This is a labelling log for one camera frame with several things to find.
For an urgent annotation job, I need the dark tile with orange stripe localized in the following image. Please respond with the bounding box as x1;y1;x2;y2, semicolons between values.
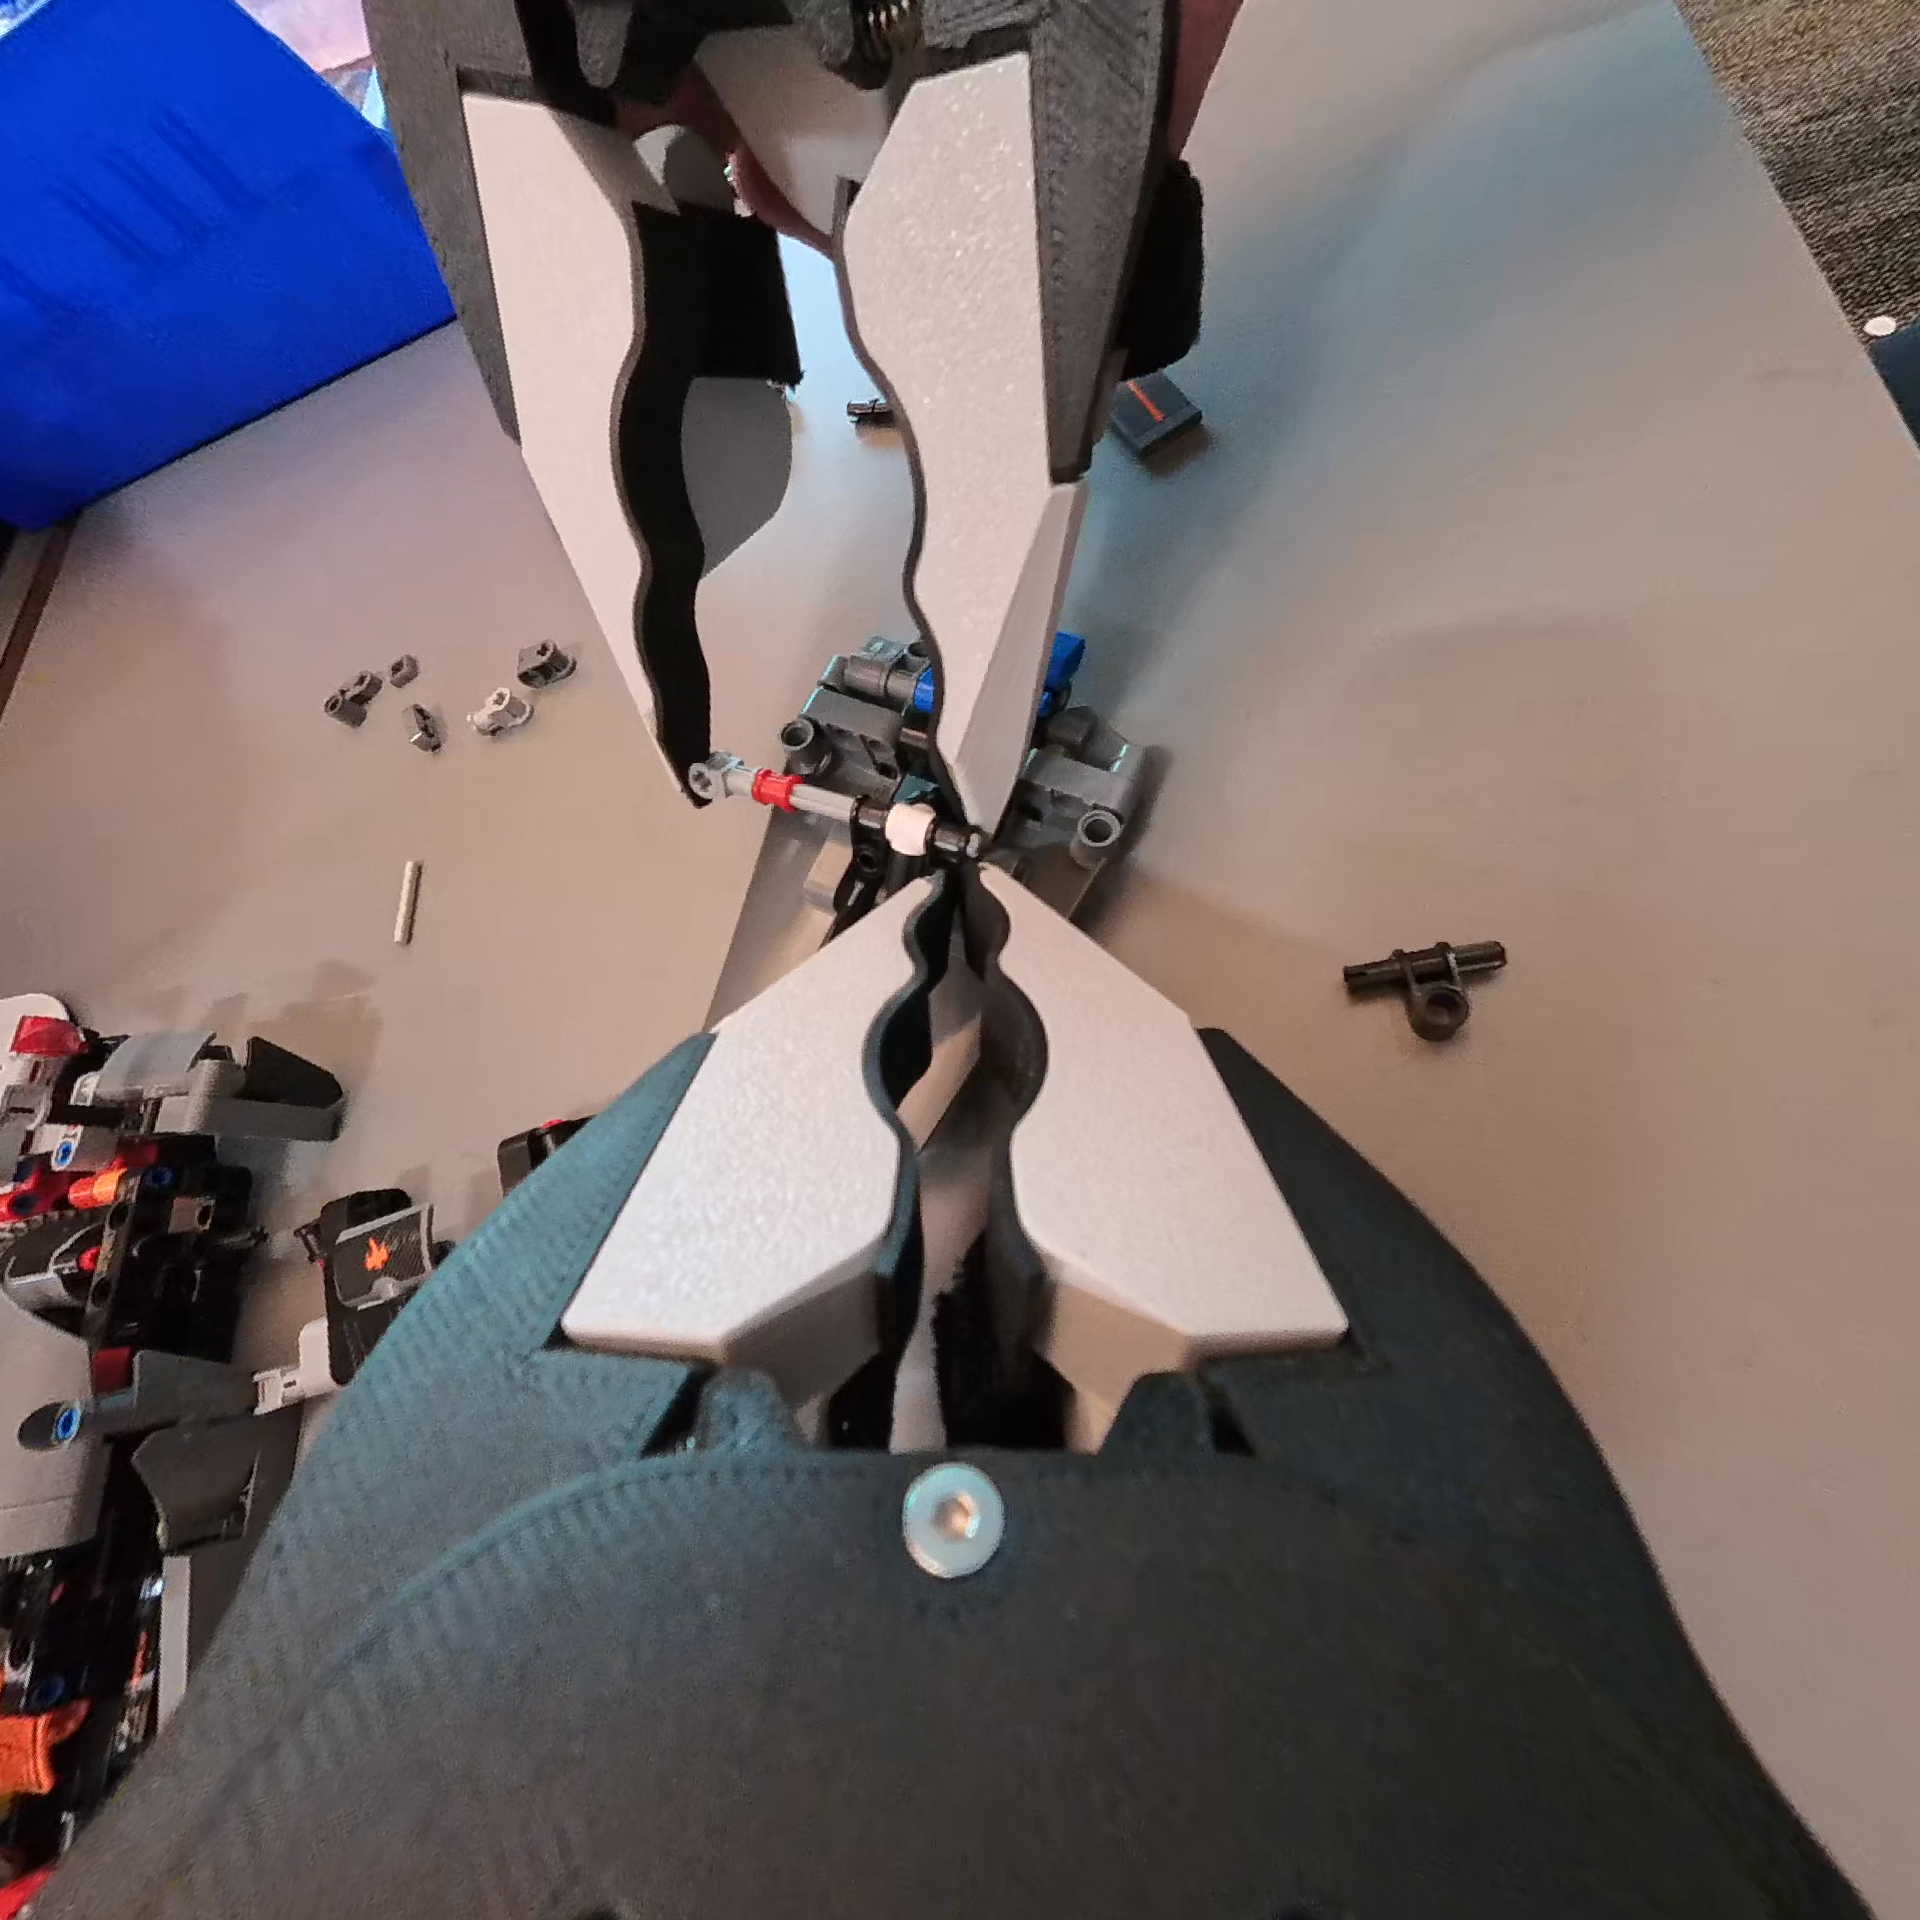
1106;375;1208;462

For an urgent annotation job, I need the blue plastic bin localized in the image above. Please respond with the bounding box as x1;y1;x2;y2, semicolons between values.
0;0;461;531

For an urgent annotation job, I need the grey black lego subassembly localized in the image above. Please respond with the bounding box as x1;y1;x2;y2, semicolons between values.
703;630;1157;1186

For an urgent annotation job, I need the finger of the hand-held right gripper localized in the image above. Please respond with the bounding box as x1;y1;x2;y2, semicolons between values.
831;66;1095;840
456;90;722;812

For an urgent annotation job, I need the person's right forearm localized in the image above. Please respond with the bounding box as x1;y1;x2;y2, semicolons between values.
1167;0;1250;160

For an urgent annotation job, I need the black grey lego module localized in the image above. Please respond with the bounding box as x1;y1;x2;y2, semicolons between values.
251;1115;597;1414

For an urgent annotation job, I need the metal axle with red bush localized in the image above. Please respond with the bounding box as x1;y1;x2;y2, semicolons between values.
690;747;986;859

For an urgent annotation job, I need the partly built lego car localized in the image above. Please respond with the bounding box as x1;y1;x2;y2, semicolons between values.
0;1014;349;1850

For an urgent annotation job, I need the black T-shaped lego pin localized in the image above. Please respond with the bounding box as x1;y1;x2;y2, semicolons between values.
1342;936;1509;1042

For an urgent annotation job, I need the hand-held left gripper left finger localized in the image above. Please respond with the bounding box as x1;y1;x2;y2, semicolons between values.
563;878;963;1450

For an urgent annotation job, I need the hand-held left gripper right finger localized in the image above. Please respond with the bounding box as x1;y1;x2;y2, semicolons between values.
930;870;1348;1450

